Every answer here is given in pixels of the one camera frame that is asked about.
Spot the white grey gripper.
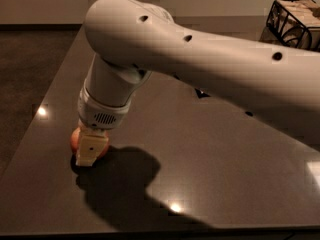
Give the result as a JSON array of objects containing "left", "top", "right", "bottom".
[{"left": 75, "top": 88, "right": 131, "bottom": 167}]

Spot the red yellow apple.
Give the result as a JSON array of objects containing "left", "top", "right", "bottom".
[{"left": 70, "top": 127, "right": 109, "bottom": 159}]

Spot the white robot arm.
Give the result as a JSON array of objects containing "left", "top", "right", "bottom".
[{"left": 73, "top": 0, "right": 320, "bottom": 167}]

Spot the black snack bar wrapper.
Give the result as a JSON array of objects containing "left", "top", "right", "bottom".
[{"left": 195, "top": 89, "right": 210, "bottom": 99}]

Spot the black wire basket with napkins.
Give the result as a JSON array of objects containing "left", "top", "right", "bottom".
[{"left": 266, "top": 0, "right": 320, "bottom": 51}]

